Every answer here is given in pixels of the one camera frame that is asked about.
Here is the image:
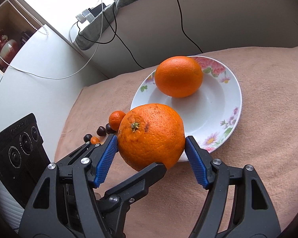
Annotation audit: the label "white cabinet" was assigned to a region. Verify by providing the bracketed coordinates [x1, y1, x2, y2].
[0, 0, 110, 169]

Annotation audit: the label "white floral plate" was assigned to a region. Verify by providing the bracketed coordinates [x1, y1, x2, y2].
[130, 56, 242, 163]

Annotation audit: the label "small mandarin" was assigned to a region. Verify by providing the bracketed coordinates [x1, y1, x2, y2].
[108, 110, 127, 132]

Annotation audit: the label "grey windowsill cloth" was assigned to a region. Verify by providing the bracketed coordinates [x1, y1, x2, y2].
[75, 0, 174, 51]

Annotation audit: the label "white beaded cord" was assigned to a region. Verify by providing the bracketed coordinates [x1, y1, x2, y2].
[4, 0, 49, 36]

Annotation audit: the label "black power adapter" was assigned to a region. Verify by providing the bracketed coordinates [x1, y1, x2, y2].
[88, 4, 107, 18]

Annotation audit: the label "dark plum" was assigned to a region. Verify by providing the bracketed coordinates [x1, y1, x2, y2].
[105, 123, 118, 134]

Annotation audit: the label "white cable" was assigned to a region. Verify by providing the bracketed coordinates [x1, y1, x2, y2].
[0, 0, 107, 109]

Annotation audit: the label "white power strip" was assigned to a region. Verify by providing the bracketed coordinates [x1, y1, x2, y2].
[75, 8, 96, 24]

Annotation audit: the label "large orange with green stem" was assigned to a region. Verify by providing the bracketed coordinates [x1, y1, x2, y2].
[117, 103, 186, 172]

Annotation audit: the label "black cable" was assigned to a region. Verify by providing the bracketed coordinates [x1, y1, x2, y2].
[79, 0, 146, 69]
[172, 0, 204, 54]

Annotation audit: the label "red and white jar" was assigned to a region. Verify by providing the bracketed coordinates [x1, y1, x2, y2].
[0, 40, 18, 66]

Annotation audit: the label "pink blanket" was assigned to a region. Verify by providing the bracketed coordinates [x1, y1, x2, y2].
[53, 46, 298, 238]

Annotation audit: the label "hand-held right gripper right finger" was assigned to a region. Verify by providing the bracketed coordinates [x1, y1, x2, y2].
[185, 136, 281, 238]

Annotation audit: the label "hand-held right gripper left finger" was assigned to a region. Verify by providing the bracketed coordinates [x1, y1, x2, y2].
[18, 134, 120, 238]

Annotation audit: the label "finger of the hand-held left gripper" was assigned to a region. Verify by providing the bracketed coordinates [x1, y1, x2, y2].
[56, 141, 107, 166]
[96, 162, 167, 238]

